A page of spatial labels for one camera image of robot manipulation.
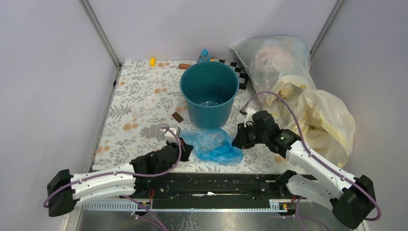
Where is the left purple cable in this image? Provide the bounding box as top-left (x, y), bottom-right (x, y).
top-left (43, 126), bottom-right (182, 231)

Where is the blue plastic trash bag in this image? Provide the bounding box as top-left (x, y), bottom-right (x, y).
top-left (180, 128), bottom-right (244, 165)

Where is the yellow plastic trash bag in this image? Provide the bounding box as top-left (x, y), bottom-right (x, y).
top-left (264, 90), bottom-right (356, 168)

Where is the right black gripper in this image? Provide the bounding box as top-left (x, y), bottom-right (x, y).
top-left (231, 122), bottom-right (268, 149)

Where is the brown cylinder piece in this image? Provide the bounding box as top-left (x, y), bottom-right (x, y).
top-left (178, 64), bottom-right (192, 70)

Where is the brown wooden block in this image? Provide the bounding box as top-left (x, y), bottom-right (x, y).
top-left (172, 112), bottom-right (184, 123)

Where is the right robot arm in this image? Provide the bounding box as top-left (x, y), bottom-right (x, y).
top-left (231, 108), bottom-right (376, 229)

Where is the purple cable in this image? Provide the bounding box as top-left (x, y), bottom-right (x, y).
top-left (43, 126), bottom-right (182, 231)
top-left (240, 91), bottom-right (382, 231)

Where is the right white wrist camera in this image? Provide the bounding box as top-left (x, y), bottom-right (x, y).
top-left (240, 107), bottom-right (257, 128)

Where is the yellow toy block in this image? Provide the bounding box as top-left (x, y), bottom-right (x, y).
top-left (150, 57), bottom-right (156, 67)

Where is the black white checkerboard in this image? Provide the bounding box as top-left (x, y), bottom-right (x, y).
top-left (211, 58), bottom-right (249, 90)

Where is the teal plastic trash bin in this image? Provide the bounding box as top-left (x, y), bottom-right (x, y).
top-left (179, 62), bottom-right (239, 129)

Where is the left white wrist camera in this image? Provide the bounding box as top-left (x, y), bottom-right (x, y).
top-left (162, 126), bottom-right (181, 143)

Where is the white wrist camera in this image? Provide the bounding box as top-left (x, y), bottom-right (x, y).
top-left (240, 107), bottom-right (257, 128)
top-left (162, 126), bottom-right (181, 143)

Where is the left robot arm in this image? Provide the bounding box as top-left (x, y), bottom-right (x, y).
top-left (43, 138), bottom-right (193, 217)

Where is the floral table mat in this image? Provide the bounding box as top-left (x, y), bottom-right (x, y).
top-left (91, 61), bottom-right (304, 174)

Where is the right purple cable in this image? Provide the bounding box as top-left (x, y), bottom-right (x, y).
top-left (240, 91), bottom-right (382, 231)

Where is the clear stuffed trash bag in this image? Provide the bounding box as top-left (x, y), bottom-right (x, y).
top-left (230, 36), bottom-right (316, 99)

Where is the blue toy figure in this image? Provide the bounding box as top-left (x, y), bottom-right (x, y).
top-left (198, 49), bottom-right (212, 62)

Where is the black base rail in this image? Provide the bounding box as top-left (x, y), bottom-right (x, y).
top-left (130, 173), bottom-right (298, 211)

